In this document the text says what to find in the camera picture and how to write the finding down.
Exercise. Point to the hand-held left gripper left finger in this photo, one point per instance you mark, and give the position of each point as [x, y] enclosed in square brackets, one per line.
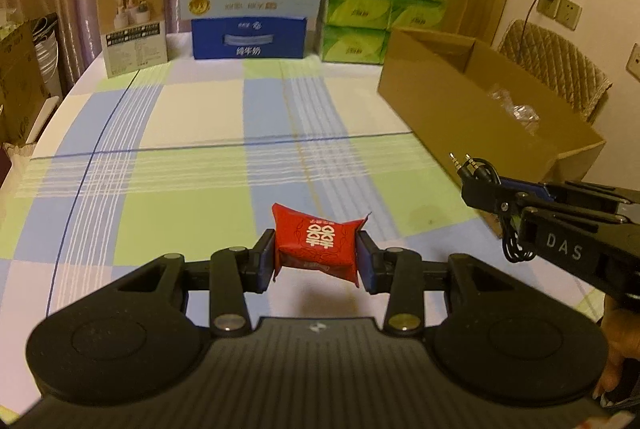
[266, 264]

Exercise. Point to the clear plastic packaging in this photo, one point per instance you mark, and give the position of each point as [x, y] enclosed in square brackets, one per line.
[520, 111]

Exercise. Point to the desktop with checked tablecloth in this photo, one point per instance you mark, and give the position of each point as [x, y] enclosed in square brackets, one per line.
[175, 189]

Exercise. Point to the white beige product box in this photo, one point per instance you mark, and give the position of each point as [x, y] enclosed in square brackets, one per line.
[132, 39]

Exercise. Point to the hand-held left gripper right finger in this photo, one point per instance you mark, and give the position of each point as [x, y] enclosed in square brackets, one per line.
[365, 266]

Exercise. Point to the stack of green tissue packs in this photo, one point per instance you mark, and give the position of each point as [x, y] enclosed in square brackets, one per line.
[360, 4]

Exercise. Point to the large cardboard box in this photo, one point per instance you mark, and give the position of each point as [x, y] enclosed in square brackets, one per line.
[425, 104]

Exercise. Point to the wall socket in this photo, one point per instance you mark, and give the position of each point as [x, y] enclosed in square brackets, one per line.
[635, 64]
[570, 14]
[550, 9]

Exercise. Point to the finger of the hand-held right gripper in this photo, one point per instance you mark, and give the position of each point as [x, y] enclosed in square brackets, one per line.
[525, 190]
[485, 196]

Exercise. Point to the person's right hand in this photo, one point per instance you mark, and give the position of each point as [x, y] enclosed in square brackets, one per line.
[620, 339]

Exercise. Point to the red candy packet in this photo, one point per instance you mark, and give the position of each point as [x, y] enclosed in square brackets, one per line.
[315, 239]

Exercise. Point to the brown cardboard box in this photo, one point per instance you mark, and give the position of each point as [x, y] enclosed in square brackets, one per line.
[20, 79]

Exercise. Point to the quilted beige chair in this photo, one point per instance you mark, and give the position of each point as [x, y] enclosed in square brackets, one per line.
[555, 54]

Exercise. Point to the dark blue milk carton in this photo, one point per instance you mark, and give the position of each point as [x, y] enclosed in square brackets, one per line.
[210, 39]

